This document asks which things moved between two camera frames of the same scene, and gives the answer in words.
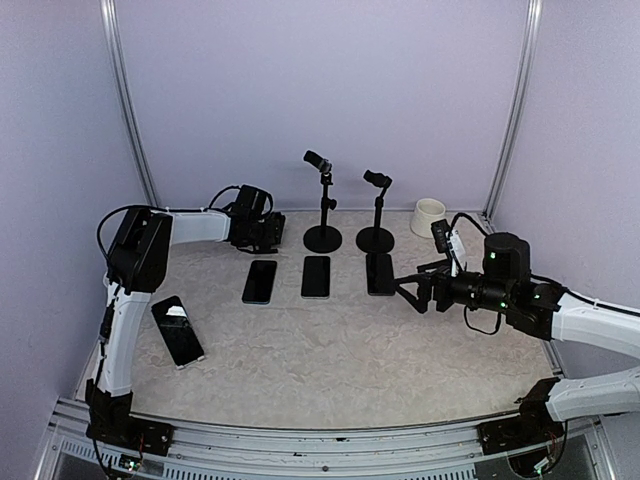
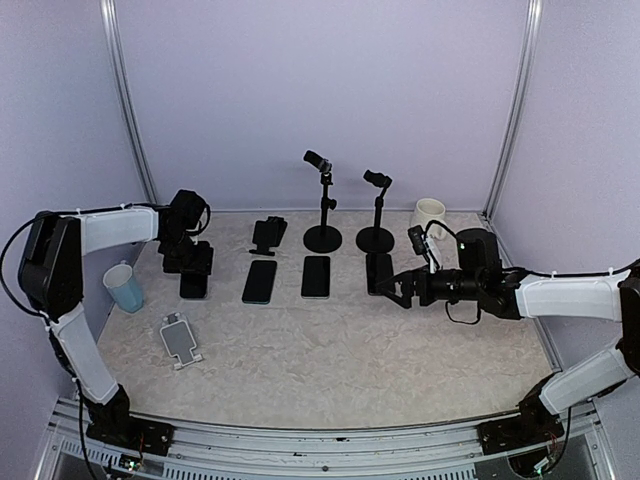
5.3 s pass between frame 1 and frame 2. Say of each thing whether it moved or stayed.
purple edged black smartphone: stayed
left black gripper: moved
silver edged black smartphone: stayed
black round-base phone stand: stayed
